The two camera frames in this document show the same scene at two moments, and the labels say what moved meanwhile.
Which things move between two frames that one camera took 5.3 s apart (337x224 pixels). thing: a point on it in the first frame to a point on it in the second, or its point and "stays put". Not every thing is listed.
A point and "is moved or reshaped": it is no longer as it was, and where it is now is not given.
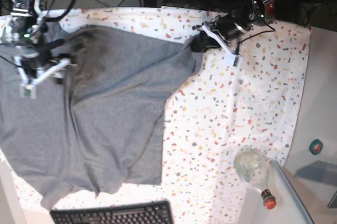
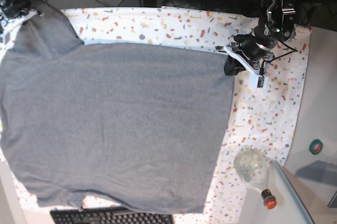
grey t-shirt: [102, 128] is moved or reshaped
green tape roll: [315, 146] stays put
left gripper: [43, 59] to [19, 8]
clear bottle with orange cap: [253, 164] stays put
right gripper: [231, 26] to [254, 47]
